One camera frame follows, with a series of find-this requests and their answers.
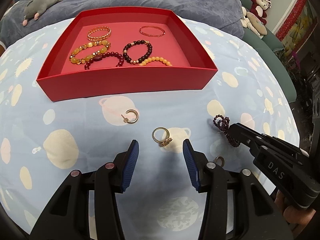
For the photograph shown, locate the red monkey plush toy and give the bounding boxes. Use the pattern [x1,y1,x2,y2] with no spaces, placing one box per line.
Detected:
[250,0,272,25]

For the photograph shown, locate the wide gold chain bracelet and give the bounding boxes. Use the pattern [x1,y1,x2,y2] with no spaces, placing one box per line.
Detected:
[87,26,112,41]

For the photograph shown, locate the gold hoop earring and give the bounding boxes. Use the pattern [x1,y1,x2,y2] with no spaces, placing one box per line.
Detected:
[121,109,139,124]
[214,156,225,167]

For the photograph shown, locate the thin gold bangle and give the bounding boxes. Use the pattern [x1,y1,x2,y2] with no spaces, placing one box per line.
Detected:
[139,25,166,37]

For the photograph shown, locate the red cardboard tray box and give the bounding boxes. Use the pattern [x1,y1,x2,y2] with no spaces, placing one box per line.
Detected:
[37,7,217,102]

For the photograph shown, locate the black bead gold bracelet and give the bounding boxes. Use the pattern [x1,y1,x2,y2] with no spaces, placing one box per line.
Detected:
[122,39,153,65]

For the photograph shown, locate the blue-grey velvet bed blanket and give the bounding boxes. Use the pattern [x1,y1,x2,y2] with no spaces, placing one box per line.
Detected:
[1,0,244,48]

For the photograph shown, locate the person's right hand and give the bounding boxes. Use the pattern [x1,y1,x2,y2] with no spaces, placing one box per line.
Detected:
[274,190,316,228]

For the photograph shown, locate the grey mouse plush toy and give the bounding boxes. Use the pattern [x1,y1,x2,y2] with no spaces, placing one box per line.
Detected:
[22,0,62,27]

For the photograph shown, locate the gold ring with red stone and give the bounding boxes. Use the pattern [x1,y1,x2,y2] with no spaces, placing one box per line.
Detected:
[152,127,174,147]

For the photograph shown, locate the amber yellow bead bracelet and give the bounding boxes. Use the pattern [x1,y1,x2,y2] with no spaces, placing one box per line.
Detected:
[139,56,173,67]

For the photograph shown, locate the yellow-green bead bracelet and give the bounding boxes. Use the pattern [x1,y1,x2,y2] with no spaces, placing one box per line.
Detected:
[69,39,112,66]

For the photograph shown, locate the purple garnet bead bracelet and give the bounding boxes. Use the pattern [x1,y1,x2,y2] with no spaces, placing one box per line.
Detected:
[212,114,242,147]

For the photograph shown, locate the light blue planet-print cloth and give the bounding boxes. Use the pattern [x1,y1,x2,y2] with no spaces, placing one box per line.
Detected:
[1,20,300,239]

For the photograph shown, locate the dark red bead bracelet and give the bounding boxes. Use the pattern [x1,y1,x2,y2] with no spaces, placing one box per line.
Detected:
[83,51,125,71]

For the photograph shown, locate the beige flat plush toy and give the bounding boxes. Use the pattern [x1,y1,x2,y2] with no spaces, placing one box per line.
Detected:
[240,7,267,38]

